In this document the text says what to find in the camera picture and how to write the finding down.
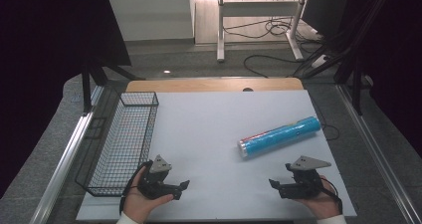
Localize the white desk frame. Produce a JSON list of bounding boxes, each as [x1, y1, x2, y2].
[[216, 0, 312, 64]]

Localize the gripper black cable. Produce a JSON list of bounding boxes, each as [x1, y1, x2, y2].
[[118, 160, 153, 216], [318, 175, 344, 216]]

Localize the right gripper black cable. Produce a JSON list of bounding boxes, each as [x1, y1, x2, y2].
[[318, 175, 344, 216]]

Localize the white power strip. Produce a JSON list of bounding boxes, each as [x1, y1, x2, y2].
[[311, 54, 330, 70]]

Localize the thin black cable loop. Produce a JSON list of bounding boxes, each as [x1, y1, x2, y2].
[[310, 96, 340, 141]]

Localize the black wire basket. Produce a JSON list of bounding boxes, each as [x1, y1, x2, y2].
[[75, 91, 160, 198]]

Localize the wooden table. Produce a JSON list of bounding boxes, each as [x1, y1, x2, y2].
[[125, 77, 305, 94]]

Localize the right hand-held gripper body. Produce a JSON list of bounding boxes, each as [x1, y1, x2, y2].
[[284, 155, 332, 199]]

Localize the person's right hand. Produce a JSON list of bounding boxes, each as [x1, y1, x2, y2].
[[293, 175, 342, 221]]

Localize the white table mat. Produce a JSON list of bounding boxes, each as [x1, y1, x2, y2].
[[76, 89, 358, 222]]

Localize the person's left hand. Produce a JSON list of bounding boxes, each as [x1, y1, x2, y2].
[[122, 166, 174, 224]]

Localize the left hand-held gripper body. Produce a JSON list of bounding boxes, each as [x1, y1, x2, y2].
[[137, 154, 183, 201]]

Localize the white cabinet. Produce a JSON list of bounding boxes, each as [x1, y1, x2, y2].
[[106, 0, 196, 43]]

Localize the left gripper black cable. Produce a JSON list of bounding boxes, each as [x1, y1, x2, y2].
[[118, 160, 153, 216]]

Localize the blue cylindrical tube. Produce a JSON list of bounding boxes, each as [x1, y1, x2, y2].
[[237, 115, 322, 159]]

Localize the black floor cables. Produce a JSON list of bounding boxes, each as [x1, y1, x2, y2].
[[222, 16, 321, 79]]

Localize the black metal stand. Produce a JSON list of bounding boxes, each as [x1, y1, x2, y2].
[[332, 51, 374, 116], [81, 56, 145, 116]]

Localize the aluminium rail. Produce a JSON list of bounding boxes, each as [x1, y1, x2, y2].
[[335, 84, 422, 224], [29, 84, 105, 224]]

